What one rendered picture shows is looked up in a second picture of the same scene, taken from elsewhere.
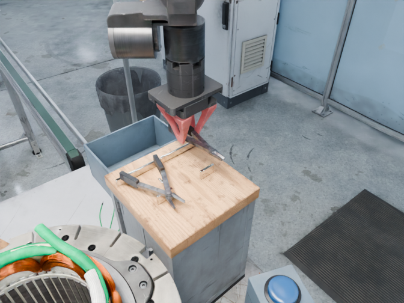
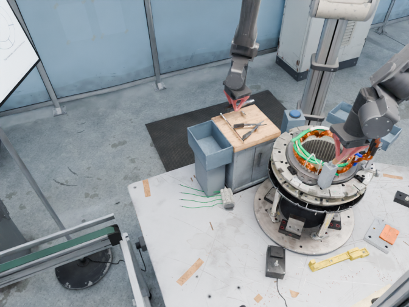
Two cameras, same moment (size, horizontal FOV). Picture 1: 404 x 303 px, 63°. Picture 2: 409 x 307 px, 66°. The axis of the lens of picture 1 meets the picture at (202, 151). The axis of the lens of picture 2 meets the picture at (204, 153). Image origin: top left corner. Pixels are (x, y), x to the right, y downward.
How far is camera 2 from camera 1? 108 cm
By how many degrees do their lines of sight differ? 53
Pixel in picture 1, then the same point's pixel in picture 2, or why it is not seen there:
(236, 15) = not seen: outside the picture
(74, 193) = (165, 222)
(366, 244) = (182, 142)
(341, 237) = (173, 150)
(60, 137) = (83, 240)
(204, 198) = (257, 119)
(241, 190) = (254, 108)
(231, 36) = not seen: outside the picture
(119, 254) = (288, 137)
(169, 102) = (246, 92)
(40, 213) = (176, 242)
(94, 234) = (279, 144)
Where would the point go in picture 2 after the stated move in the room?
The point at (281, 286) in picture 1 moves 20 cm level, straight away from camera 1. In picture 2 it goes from (294, 112) to (253, 95)
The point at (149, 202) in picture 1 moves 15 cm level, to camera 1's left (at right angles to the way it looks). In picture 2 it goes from (255, 134) to (249, 163)
